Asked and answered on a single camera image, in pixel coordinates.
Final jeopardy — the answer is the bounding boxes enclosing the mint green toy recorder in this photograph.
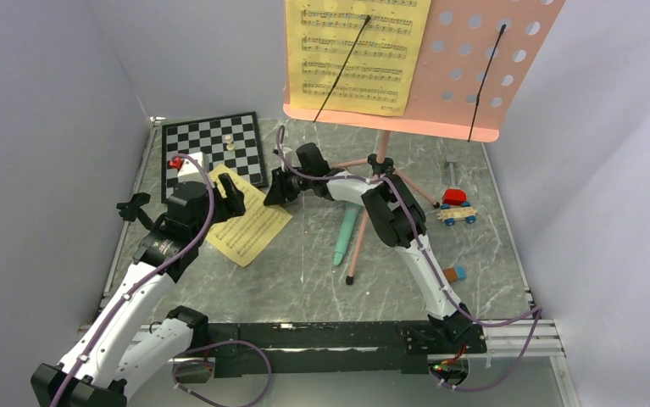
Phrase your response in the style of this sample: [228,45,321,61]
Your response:
[333,203,362,266]

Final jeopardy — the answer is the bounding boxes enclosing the yellow sheet music page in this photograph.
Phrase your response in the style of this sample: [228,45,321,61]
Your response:
[206,164,292,267]
[284,0,431,116]

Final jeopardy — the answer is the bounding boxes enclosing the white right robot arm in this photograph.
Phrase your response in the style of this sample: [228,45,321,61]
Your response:
[264,143,487,355]

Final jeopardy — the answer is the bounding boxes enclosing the black clamp knob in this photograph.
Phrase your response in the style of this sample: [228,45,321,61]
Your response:
[116,192,153,231]

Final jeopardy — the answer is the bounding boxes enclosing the yellow sheet music bottom page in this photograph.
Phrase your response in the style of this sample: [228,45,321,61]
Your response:
[206,164,292,267]

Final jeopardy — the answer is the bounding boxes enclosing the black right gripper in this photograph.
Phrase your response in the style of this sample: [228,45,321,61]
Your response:
[263,166,314,207]

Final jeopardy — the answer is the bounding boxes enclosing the black white chessboard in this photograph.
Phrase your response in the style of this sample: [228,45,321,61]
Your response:
[161,111,269,198]

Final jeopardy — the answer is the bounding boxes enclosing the pink perforated music stand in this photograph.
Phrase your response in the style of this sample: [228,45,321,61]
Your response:
[282,0,567,287]

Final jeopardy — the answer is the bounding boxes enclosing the orange blue toy block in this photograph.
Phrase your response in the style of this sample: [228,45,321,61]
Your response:
[442,266,467,284]

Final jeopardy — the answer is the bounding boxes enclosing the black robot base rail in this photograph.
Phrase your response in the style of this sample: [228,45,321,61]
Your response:
[166,305,487,378]

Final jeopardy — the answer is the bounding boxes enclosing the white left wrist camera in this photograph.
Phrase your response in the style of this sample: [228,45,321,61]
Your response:
[168,152,209,183]

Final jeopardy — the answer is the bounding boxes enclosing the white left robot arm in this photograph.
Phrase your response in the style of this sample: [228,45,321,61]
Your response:
[31,174,245,406]

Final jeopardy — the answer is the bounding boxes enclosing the yellow sheet music top page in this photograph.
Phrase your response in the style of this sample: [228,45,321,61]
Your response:
[284,0,431,116]

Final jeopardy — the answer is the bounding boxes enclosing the red wooden toy car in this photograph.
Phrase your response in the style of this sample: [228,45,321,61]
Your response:
[436,188,476,226]

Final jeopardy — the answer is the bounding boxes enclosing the grey metal bracket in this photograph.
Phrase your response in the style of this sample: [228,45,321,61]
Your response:
[446,154,460,190]

